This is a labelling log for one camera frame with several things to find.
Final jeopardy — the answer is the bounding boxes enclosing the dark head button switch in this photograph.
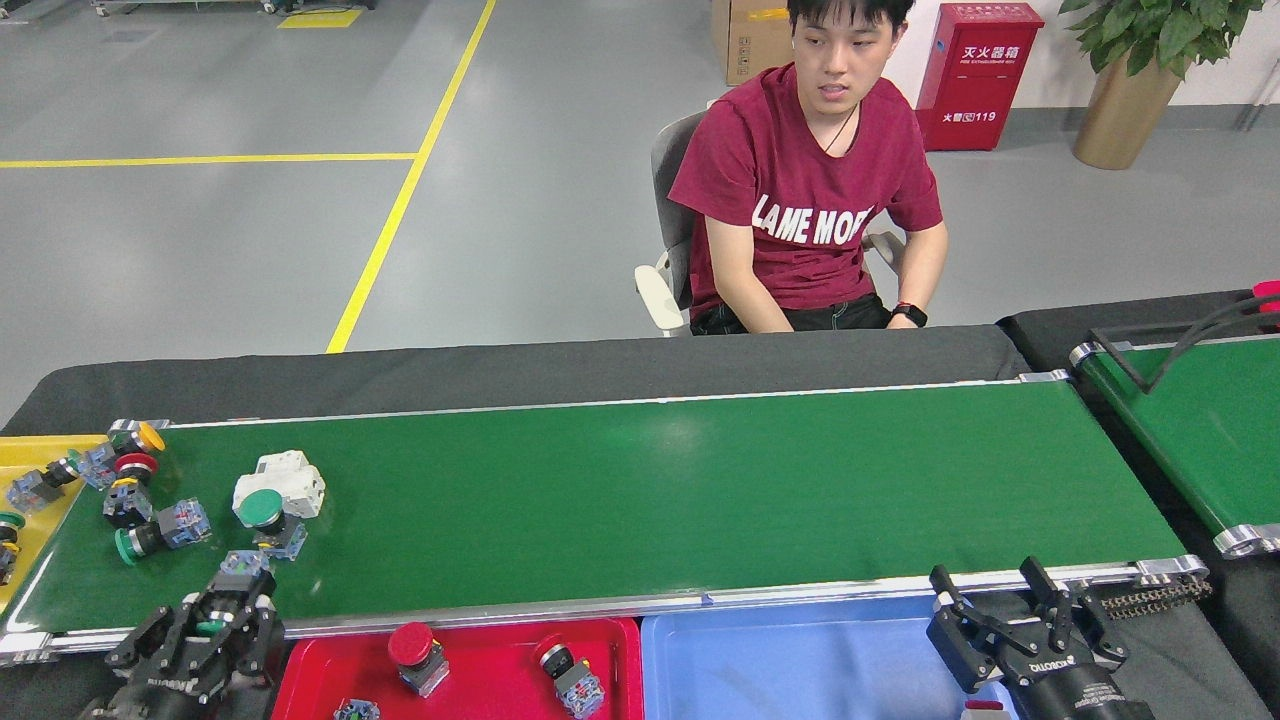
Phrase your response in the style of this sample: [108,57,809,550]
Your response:
[532,634,607,720]

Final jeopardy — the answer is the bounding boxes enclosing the grey chair white armrests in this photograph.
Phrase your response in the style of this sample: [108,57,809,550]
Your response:
[633,108,907,337]

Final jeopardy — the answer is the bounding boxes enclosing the metal cart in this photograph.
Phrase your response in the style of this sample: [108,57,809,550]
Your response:
[92,0,279,16]

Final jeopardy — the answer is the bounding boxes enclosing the red plastic tray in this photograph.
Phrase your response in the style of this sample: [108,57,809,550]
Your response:
[270,617,644,720]

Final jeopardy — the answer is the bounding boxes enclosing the blue plastic tray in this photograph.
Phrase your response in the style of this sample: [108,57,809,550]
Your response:
[640,595,1021,720]

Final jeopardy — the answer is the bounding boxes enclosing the yellow mushroom button switch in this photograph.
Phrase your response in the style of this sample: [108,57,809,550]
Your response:
[80,421,167,491]

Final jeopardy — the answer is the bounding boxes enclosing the black necklace cord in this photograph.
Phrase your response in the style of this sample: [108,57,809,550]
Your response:
[822,100,861,156]

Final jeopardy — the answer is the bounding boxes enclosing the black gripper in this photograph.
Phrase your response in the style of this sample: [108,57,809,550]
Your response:
[927,557,1157,720]
[85,568,287,720]

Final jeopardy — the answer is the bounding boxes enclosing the person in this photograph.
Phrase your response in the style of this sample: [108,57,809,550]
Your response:
[668,0,949,336]

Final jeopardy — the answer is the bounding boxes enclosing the black metal frame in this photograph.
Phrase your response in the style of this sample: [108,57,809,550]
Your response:
[1088,322,1251,394]

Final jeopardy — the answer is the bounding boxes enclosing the black cable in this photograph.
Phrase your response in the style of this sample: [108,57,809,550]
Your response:
[1150,293,1280,391]

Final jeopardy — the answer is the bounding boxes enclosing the potted plant gold pot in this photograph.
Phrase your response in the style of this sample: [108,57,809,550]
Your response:
[1058,0,1251,171]

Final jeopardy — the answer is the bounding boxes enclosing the yellow plastic tray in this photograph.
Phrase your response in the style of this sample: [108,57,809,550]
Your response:
[0,434,109,616]

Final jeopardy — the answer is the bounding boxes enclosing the conveyor drive chain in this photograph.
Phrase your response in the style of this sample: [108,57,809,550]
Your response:
[1100,578,1214,619]

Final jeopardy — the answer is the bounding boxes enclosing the grey metal pipe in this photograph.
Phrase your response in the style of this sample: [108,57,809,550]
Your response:
[1235,85,1280,131]

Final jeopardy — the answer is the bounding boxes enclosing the red fire extinguisher box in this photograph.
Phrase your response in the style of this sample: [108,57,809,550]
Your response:
[915,2,1045,153]

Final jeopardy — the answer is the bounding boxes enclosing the green conveyor belt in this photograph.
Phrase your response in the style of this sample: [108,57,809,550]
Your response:
[1068,335,1280,559]
[0,370,1211,666]

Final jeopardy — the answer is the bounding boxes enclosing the cardboard box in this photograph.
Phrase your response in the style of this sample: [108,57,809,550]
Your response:
[712,0,794,86]

